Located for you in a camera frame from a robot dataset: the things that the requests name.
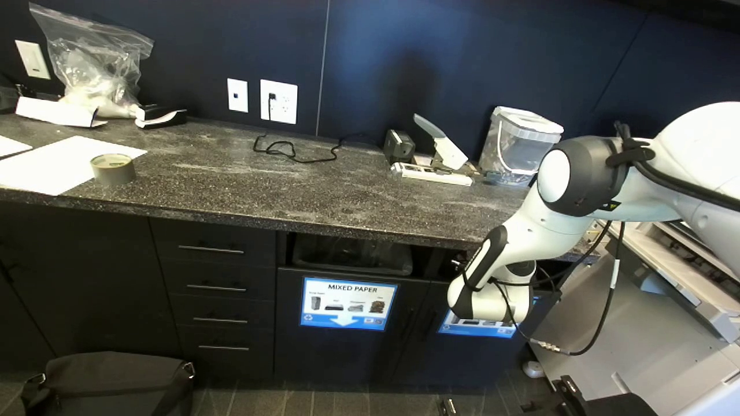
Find dark bin door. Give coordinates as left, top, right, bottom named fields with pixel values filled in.
left=273, top=266, right=418, bottom=388
left=403, top=274, right=564, bottom=388

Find small dark grey device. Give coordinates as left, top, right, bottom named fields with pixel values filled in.
left=381, top=125, right=418, bottom=167

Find blue sign, arrow under text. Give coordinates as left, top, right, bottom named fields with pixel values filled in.
left=298, top=274, right=401, bottom=335

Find blue sign, arrow over text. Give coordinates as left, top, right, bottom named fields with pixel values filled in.
left=438, top=309, right=521, bottom=342

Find clear plastic bucket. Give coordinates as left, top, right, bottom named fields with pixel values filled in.
left=477, top=103, right=566, bottom=189

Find black and white flat object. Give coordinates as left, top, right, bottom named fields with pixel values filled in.
left=134, top=103, right=189, bottom=128

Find grey tape roll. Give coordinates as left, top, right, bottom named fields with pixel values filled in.
left=90, top=150, right=140, bottom=185

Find dark cabinet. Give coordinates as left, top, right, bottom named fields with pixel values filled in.
left=0, top=193, right=576, bottom=388

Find clear plastic zip bag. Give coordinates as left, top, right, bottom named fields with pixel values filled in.
left=28, top=0, right=158, bottom=123

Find large flat white sheet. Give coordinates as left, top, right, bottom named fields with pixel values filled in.
left=0, top=133, right=148, bottom=199

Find large white printer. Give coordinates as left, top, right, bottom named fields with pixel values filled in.
left=527, top=216, right=740, bottom=416

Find white paper stack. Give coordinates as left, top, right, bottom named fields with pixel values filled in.
left=15, top=93, right=112, bottom=128

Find small flat white sheet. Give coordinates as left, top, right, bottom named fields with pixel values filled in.
left=0, top=133, right=35, bottom=162

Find thin black cable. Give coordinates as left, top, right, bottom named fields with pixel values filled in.
left=253, top=132, right=347, bottom=167

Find large white wall plate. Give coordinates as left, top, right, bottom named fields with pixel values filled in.
left=260, top=76, right=302, bottom=127

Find metal drawer handle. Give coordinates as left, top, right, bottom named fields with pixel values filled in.
left=189, top=314, right=253, bottom=327
left=176, top=242, right=250, bottom=257
left=196, top=342, right=253, bottom=355
left=185, top=282, right=250, bottom=295

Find small white wall plate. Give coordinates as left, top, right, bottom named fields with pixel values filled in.
left=224, top=76, right=253, bottom=115

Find white light switch plate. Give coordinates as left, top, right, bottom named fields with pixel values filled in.
left=15, top=37, right=54, bottom=81

